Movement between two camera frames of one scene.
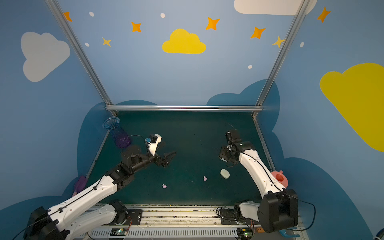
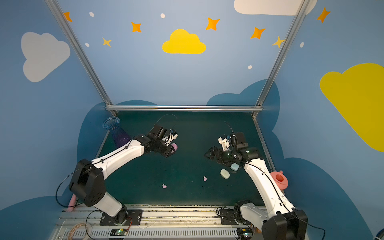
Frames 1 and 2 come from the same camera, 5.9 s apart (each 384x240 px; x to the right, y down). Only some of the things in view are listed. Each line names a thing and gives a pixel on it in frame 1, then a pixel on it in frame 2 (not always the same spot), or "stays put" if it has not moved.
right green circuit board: x=244 y=233 stays put
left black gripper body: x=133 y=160 to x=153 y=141
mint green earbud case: x=224 y=173 stays put
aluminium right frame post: x=258 y=108 stays put
